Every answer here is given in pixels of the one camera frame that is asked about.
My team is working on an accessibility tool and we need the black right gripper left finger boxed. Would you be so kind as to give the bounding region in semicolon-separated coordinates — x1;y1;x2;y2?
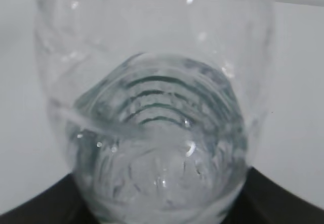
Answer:
1;174;98;224

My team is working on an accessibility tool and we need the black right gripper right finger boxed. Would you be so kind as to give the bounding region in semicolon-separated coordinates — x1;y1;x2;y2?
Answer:
222;168;323;224

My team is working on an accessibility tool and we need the clear water bottle green label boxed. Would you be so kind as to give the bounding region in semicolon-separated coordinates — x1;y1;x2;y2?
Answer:
35;0;273;223

